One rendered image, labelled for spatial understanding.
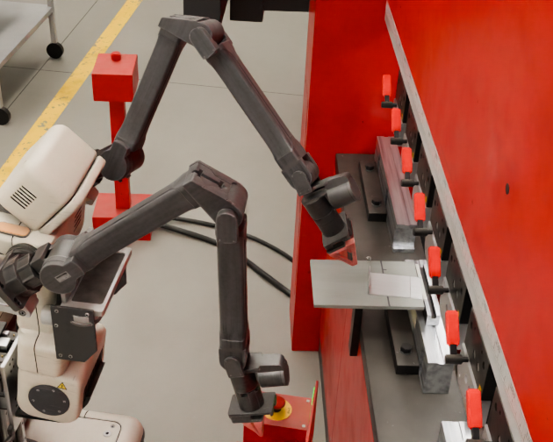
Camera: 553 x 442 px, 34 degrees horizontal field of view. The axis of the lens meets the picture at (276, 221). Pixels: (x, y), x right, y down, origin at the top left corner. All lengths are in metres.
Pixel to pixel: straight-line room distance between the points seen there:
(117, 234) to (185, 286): 2.04
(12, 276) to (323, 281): 0.75
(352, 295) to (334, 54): 0.93
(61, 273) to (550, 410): 1.00
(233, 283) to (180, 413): 1.52
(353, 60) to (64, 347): 1.29
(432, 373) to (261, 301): 1.72
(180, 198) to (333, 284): 0.65
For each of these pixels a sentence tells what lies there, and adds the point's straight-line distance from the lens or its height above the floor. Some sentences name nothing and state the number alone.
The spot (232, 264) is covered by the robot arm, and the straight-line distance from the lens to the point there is 1.79.
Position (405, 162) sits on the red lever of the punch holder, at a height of 1.29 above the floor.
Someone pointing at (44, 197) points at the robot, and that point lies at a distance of 1.98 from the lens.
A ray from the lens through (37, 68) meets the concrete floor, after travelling 5.71.
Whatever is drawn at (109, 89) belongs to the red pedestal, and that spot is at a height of 0.73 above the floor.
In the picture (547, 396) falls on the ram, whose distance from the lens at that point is 1.31.
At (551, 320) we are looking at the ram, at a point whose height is 1.59.
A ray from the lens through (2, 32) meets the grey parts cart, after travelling 5.39.
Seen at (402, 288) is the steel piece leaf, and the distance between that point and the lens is 2.25.
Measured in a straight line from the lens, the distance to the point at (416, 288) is 2.26.
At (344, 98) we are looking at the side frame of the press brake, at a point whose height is 1.07.
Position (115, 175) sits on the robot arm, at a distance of 2.21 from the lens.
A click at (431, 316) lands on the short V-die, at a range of 2.20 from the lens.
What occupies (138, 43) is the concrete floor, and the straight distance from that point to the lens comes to 6.00.
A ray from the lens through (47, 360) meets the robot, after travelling 2.26.
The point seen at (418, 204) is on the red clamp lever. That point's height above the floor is 1.30.
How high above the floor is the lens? 2.37
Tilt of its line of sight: 34 degrees down
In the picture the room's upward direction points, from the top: 3 degrees clockwise
